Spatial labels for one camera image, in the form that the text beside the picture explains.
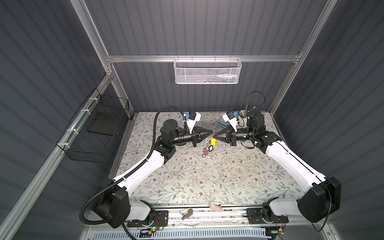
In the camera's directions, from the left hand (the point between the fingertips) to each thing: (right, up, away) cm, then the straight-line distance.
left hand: (213, 132), depth 66 cm
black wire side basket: (-56, +1, +6) cm, 57 cm away
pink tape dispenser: (+3, -39, +9) cm, 40 cm away
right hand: (+2, -3, +3) cm, 4 cm away
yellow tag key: (+1, -4, +3) cm, 5 cm away
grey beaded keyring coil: (-3, -7, +3) cm, 9 cm away
